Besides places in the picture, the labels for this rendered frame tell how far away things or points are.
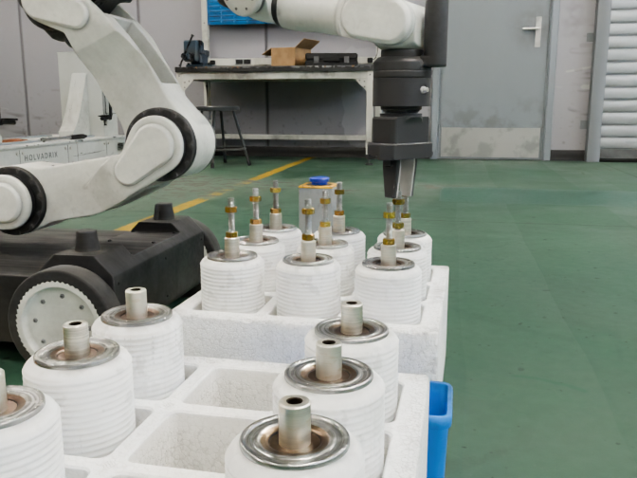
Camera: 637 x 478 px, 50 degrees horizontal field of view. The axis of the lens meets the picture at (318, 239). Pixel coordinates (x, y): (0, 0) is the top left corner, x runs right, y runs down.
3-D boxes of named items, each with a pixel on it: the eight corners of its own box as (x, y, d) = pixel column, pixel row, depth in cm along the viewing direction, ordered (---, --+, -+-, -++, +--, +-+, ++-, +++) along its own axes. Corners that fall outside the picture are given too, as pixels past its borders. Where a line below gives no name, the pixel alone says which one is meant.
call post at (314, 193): (299, 335, 143) (298, 187, 137) (306, 324, 150) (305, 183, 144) (332, 338, 142) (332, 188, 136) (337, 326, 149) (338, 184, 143)
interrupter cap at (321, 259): (282, 268, 97) (282, 264, 96) (282, 257, 104) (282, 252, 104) (336, 267, 97) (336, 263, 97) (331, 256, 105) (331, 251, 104)
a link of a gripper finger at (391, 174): (385, 196, 108) (385, 156, 107) (400, 198, 105) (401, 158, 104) (377, 197, 107) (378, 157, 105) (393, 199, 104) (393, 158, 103)
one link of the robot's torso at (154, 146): (-42, 180, 138) (164, 99, 126) (18, 171, 157) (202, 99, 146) (-12, 252, 140) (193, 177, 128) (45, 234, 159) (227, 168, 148)
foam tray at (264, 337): (170, 429, 102) (164, 313, 99) (251, 341, 140) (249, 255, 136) (433, 458, 94) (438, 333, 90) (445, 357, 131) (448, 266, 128)
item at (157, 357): (84, 486, 74) (72, 327, 71) (126, 444, 83) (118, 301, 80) (166, 497, 72) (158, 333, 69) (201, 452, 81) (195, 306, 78)
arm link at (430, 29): (362, 79, 102) (363, -1, 100) (391, 81, 111) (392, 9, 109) (435, 78, 97) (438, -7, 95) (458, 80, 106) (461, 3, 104)
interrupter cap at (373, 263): (400, 259, 103) (400, 254, 103) (424, 270, 96) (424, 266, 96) (354, 263, 100) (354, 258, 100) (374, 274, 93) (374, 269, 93)
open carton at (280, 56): (278, 69, 594) (278, 43, 590) (319, 68, 578) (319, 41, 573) (261, 67, 567) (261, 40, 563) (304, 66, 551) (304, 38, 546)
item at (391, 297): (400, 367, 107) (403, 255, 104) (429, 391, 99) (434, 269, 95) (343, 375, 104) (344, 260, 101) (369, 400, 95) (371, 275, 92)
